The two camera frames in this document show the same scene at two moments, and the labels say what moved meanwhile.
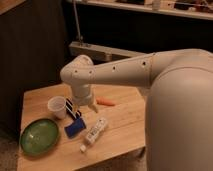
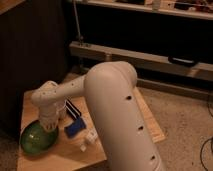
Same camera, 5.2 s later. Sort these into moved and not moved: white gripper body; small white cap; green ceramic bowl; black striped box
Moved: white gripper body
Not moved: green ceramic bowl; black striped box; small white cap
